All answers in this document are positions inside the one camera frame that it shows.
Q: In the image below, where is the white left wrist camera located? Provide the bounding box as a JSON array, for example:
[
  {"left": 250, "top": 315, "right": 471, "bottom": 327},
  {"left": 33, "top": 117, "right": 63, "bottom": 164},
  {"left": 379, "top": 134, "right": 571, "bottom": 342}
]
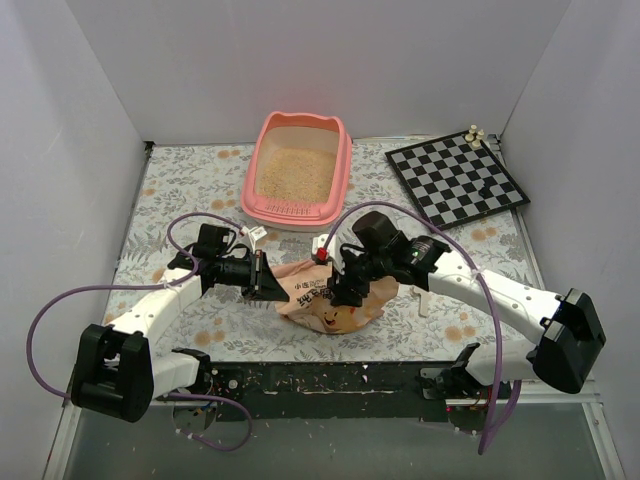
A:
[{"left": 239, "top": 226, "right": 268, "bottom": 251}]

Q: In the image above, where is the floral table mat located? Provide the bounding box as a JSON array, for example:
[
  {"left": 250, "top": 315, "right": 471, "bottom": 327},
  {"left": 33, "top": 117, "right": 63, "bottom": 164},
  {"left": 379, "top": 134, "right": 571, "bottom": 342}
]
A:
[{"left": 114, "top": 138, "right": 542, "bottom": 362}]

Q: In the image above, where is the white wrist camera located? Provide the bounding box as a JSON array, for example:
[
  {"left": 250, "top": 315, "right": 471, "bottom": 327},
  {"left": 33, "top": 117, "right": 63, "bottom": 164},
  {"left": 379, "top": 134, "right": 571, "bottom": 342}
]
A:
[
  {"left": 311, "top": 234, "right": 341, "bottom": 268},
  {"left": 239, "top": 226, "right": 268, "bottom": 251}
]

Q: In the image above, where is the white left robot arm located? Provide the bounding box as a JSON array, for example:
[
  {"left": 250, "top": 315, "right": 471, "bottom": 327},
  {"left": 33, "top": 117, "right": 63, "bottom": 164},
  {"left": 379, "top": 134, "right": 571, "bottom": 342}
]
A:
[{"left": 71, "top": 224, "right": 289, "bottom": 422}]

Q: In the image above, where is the pink cat litter bag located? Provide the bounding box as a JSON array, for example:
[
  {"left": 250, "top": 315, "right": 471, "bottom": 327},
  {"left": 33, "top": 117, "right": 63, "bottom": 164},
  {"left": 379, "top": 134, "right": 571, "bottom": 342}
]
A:
[{"left": 269, "top": 258, "right": 401, "bottom": 335}]

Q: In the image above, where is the pink cat litter box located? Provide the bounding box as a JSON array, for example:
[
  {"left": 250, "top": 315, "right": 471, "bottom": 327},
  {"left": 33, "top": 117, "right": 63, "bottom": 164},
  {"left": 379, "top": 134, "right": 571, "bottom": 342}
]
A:
[{"left": 241, "top": 111, "right": 353, "bottom": 232}]

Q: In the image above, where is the white plastic bracket piece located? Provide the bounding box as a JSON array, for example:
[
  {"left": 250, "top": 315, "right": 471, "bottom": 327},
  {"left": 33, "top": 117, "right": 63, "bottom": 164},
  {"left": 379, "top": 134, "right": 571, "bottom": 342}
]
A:
[{"left": 410, "top": 286, "right": 432, "bottom": 318}]

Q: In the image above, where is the black chess piece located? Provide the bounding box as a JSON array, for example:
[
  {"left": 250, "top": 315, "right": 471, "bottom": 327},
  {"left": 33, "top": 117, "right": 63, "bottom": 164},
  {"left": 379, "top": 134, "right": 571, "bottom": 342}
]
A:
[{"left": 478, "top": 182, "right": 492, "bottom": 198}]

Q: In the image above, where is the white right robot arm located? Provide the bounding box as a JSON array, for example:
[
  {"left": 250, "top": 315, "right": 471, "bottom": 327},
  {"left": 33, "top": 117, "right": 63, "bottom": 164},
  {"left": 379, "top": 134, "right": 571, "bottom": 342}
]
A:
[{"left": 316, "top": 211, "right": 606, "bottom": 398}]

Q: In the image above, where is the black grey chessboard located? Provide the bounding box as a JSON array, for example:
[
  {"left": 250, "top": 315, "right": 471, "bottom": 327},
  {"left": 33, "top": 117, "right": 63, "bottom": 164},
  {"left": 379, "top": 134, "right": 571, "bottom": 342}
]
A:
[{"left": 385, "top": 132, "right": 530, "bottom": 230}]

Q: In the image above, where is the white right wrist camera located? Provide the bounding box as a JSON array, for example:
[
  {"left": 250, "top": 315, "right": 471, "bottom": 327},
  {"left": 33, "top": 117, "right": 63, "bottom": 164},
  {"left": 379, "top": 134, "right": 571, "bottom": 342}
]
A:
[{"left": 311, "top": 234, "right": 341, "bottom": 268}]

